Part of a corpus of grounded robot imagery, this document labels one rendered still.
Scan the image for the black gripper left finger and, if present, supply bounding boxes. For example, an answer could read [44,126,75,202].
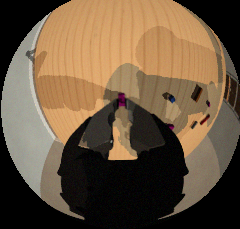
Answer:
[57,99,119,176]

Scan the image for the orange rod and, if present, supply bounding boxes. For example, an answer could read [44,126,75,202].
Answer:
[193,87,203,102]

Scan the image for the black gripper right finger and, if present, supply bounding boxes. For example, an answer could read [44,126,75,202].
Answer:
[125,98,189,177]

